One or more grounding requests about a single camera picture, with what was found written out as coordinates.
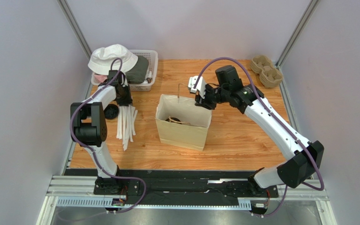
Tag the kraft paper bag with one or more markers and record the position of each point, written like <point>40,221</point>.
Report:
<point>192,132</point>

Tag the stack of pulp carriers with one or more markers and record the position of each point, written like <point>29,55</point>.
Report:
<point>269,75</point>

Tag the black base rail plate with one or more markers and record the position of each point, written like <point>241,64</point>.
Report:
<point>178,187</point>

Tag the aluminium frame rail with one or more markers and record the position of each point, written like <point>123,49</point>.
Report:
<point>83,186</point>

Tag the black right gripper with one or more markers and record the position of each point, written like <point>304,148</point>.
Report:
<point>206,97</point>

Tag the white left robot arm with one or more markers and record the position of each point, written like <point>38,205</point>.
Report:
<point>89,129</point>

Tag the pink cloth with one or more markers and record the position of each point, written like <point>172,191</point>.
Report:
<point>100,78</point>

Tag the white plastic basket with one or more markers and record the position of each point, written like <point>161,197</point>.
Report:
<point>152,57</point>

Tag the white straws bundle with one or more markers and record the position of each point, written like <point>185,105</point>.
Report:
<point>126,125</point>

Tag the olive green cloth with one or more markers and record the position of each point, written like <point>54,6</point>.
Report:
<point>137,74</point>

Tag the white bucket hat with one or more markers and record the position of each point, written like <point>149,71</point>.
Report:
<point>113,57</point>

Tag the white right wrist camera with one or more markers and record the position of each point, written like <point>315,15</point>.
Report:
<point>196,85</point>

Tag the black plastic cup lid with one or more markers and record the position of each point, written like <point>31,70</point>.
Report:
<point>173,119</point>

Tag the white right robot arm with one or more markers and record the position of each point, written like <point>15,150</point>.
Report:
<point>303,157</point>

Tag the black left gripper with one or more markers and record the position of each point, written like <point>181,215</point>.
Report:
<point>129,101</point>

